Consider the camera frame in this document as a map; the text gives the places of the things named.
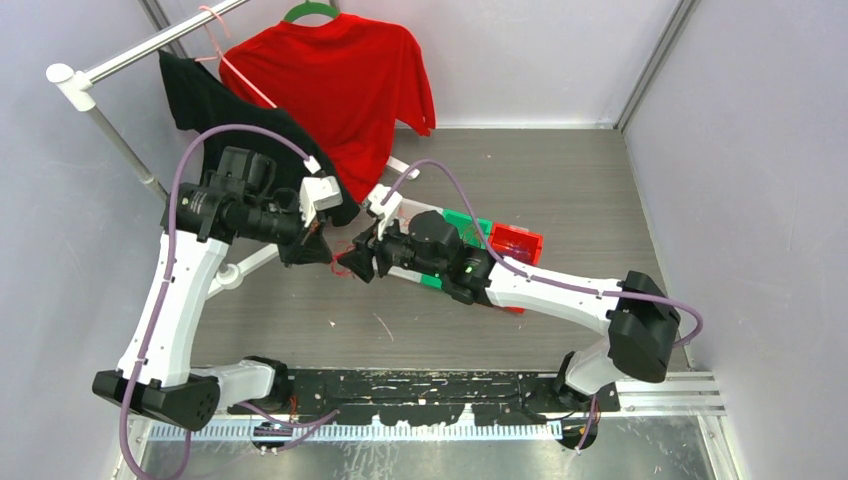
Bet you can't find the white plastic bin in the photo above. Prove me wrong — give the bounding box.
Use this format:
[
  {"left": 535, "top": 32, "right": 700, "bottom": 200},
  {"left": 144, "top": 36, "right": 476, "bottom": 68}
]
[{"left": 388, "top": 198, "right": 444, "bottom": 284}]

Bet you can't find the metal clothes rack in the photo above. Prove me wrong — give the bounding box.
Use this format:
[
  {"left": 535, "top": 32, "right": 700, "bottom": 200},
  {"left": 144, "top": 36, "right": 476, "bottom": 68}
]
[{"left": 45, "top": 0, "right": 423, "bottom": 299}]

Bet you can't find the white slotted cable duct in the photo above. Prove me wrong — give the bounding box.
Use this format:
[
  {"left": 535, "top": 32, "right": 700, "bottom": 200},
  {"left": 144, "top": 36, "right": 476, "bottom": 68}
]
[{"left": 146, "top": 417, "right": 564, "bottom": 444}]

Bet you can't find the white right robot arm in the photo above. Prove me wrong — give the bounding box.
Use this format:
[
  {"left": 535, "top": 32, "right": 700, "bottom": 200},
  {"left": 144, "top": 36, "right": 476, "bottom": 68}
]
[{"left": 338, "top": 211, "right": 680, "bottom": 411}]

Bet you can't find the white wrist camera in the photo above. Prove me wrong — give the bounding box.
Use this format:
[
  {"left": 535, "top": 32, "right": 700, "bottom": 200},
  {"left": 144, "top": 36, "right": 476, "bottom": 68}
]
[
  {"left": 299, "top": 156, "right": 343, "bottom": 226},
  {"left": 365, "top": 184, "right": 403, "bottom": 222}
]

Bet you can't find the red plastic bin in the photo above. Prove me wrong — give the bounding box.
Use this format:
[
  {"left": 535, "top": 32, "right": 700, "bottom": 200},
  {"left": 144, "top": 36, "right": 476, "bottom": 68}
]
[{"left": 486, "top": 222, "right": 545, "bottom": 315}]

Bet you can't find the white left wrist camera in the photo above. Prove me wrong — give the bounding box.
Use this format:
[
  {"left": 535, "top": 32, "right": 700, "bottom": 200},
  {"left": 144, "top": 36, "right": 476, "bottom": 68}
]
[{"left": 299, "top": 156, "right": 343, "bottom": 226}]

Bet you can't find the green plastic bin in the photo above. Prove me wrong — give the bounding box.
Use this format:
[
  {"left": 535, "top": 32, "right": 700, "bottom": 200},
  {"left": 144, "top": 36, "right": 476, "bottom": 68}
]
[{"left": 441, "top": 209, "right": 493, "bottom": 248}]

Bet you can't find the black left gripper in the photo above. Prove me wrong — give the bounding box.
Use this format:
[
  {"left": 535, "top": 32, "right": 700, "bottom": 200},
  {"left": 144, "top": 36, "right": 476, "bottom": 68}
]
[{"left": 236, "top": 194, "right": 333, "bottom": 268}]

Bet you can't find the red t-shirt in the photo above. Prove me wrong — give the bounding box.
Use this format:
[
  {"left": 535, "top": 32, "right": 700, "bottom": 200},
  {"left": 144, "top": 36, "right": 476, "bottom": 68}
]
[{"left": 219, "top": 14, "right": 437, "bottom": 202}]

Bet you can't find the green clothes hanger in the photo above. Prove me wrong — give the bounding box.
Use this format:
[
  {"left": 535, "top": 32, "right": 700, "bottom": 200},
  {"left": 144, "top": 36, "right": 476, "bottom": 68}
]
[{"left": 283, "top": 1, "right": 340, "bottom": 23}]

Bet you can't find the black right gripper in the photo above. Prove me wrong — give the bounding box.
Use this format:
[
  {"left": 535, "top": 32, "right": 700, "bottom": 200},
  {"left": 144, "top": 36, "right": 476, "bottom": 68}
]
[{"left": 339, "top": 211, "right": 446, "bottom": 281}]

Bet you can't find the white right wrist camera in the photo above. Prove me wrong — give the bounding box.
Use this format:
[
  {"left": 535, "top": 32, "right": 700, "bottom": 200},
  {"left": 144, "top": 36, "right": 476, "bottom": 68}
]
[{"left": 365, "top": 184, "right": 403, "bottom": 222}]

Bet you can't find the pink clothes hanger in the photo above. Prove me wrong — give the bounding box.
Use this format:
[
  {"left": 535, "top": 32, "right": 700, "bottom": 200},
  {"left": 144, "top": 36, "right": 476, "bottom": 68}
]
[{"left": 193, "top": 5, "right": 280, "bottom": 111}]

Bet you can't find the black t-shirt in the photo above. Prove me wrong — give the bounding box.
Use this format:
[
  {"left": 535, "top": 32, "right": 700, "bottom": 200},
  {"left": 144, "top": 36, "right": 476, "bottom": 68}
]
[{"left": 158, "top": 51, "right": 341, "bottom": 193}]

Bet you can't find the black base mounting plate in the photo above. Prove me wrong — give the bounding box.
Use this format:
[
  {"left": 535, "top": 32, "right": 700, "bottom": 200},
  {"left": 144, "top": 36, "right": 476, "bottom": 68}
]
[{"left": 263, "top": 369, "right": 589, "bottom": 427}]

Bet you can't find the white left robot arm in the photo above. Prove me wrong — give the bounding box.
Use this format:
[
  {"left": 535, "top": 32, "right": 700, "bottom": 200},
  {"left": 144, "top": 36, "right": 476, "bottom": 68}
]
[{"left": 92, "top": 147, "right": 341, "bottom": 432}]

